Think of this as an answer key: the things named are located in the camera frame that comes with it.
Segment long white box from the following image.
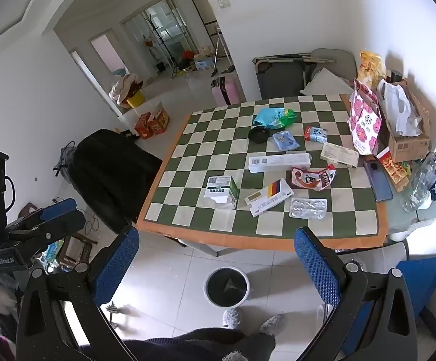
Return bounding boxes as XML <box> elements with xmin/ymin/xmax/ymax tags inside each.
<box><xmin>248</xmin><ymin>153</ymin><xmax>312</xmax><ymax>174</ymax></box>

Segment white green medicine box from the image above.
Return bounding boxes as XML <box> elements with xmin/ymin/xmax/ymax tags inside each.
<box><xmin>204</xmin><ymin>175</ymin><xmax>241</xmax><ymax>210</ymax></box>

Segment blue plastic wrapper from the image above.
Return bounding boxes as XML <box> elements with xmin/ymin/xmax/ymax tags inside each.
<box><xmin>272</xmin><ymin>130</ymin><xmax>300</xmax><ymax>151</ymax></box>

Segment black coat rack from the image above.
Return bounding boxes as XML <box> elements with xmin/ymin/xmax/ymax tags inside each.
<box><xmin>143</xmin><ymin>13</ymin><xmax>179</xmax><ymax>79</ymax></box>

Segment dark smartphone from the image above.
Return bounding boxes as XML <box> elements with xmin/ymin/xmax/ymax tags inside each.
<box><xmin>363</xmin><ymin>159</ymin><xmax>394</xmax><ymax>202</ymax></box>

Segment red yellow pastry tray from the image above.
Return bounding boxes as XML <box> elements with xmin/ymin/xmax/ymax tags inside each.
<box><xmin>376</xmin><ymin>150</ymin><xmax>412</xmax><ymax>193</ymax></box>

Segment person's legs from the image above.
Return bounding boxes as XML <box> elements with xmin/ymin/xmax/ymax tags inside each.
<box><xmin>79</xmin><ymin>327</ymin><xmax>276</xmax><ymax>361</ymax></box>

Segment white cushion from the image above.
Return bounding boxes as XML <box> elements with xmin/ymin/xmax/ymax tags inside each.
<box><xmin>300</xmin><ymin>68</ymin><xmax>354</xmax><ymax>96</ymax></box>

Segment clear glass bottle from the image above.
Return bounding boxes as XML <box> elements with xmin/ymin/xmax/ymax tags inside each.
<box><xmin>402</xmin><ymin>120</ymin><xmax>436</xmax><ymax>212</ymax></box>

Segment blue chair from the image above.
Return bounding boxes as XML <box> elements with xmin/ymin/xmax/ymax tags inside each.
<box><xmin>394</xmin><ymin>254</ymin><xmax>436</xmax><ymax>320</ymax></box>

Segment green blue snack bag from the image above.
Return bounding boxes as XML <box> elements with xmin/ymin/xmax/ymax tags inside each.
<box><xmin>253</xmin><ymin>107</ymin><xmax>297</xmax><ymax>128</ymax></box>

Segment tripod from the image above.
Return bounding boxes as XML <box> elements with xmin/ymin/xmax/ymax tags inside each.
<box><xmin>208</xmin><ymin>24</ymin><xmax>231</xmax><ymax>78</ymax></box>

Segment small dumbbell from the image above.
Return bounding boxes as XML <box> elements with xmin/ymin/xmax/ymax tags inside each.
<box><xmin>105</xmin><ymin>303</ymin><xmax>128</xmax><ymax>329</ymax></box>

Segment brown cardboard box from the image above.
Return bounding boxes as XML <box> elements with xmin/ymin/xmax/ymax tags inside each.
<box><xmin>377</xmin><ymin>79</ymin><xmax>431</xmax><ymax>163</ymax></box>

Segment grey chair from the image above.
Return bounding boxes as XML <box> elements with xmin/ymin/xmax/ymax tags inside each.
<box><xmin>310</xmin><ymin>48</ymin><xmax>357</xmax><ymax>79</ymax></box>

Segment black trash bin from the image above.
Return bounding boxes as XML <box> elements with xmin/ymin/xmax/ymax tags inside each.
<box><xmin>204</xmin><ymin>267</ymin><xmax>250</xmax><ymax>308</ymax></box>

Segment pink flower paper bag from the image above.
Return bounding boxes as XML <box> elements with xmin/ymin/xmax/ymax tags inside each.
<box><xmin>347</xmin><ymin>79</ymin><xmax>383</xmax><ymax>156</ymax></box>

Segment black chair with jacket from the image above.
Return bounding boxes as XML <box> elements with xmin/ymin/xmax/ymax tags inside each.
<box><xmin>68</xmin><ymin>128</ymin><xmax>164</xmax><ymax>234</ymax></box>

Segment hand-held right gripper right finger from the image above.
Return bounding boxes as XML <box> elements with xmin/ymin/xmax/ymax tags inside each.
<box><xmin>294</xmin><ymin>227</ymin><xmax>419</xmax><ymax>361</ymax></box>

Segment red white snack wrapper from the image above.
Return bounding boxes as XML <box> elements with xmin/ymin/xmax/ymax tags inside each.
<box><xmin>291</xmin><ymin>165</ymin><xmax>337</xmax><ymax>192</ymax></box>

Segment white striped medicine box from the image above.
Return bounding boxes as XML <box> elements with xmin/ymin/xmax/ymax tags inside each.
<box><xmin>244</xmin><ymin>179</ymin><xmax>294</xmax><ymax>218</ymax></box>

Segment silver blister pack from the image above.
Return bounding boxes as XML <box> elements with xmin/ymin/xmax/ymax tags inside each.
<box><xmin>289</xmin><ymin>197</ymin><xmax>328</xmax><ymax>220</ymax></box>

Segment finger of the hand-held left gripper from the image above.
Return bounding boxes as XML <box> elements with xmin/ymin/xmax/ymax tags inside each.
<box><xmin>5</xmin><ymin>197</ymin><xmax>78</xmax><ymax>234</ymax></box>
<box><xmin>9</xmin><ymin>211</ymin><xmax>87</xmax><ymax>249</ymax></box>

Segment red cardboard box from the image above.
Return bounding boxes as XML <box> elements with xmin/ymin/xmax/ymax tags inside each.
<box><xmin>134</xmin><ymin>113</ymin><xmax>151</xmax><ymax>140</ymax></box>
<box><xmin>146</xmin><ymin>101</ymin><xmax>170</xmax><ymax>138</ymax></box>

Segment flat white box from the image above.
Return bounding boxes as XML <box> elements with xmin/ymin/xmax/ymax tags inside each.
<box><xmin>320</xmin><ymin>142</ymin><xmax>359</xmax><ymax>168</ymax></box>

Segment yellow snack bag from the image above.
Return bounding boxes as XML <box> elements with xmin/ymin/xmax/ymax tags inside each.
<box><xmin>358</xmin><ymin>50</ymin><xmax>384</xmax><ymax>91</ymax></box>

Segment dark folded cot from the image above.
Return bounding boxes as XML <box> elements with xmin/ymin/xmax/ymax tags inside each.
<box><xmin>253</xmin><ymin>53</ymin><xmax>312</xmax><ymax>100</ymax></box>

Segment small milk carton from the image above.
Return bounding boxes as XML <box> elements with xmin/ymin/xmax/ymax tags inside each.
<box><xmin>303</xmin><ymin>126</ymin><xmax>329</xmax><ymax>143</ymax></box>

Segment white plastic bag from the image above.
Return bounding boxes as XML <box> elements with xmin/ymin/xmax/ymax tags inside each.
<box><xmin>376</xmin><ymin>79</ymin><xmax>422</xmax><ymax>137</ymax></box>

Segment green white checkered table mat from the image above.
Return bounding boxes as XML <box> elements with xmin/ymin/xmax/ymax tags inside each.
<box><xmin>137</xmin><ymin>94</ymin><xmax>387</xmax><ymax>252</ymax></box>

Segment pink suitcase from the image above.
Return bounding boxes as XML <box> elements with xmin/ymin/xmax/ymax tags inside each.
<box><xmin>211</xmin><ymin>75</ymin><xmax>245</xmax><ymax>108</ymax></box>

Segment yellow bin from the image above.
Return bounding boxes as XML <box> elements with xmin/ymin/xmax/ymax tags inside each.
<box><xmin>126</xmin><ymin>90</ymin><xmax>145</xmax><ymax>109</ymax></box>

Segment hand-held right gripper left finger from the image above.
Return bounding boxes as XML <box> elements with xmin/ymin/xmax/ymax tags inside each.
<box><xmin>15</xmin><ymin>226</ymin><xmax>140</xmax><ymax>361</ymax></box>

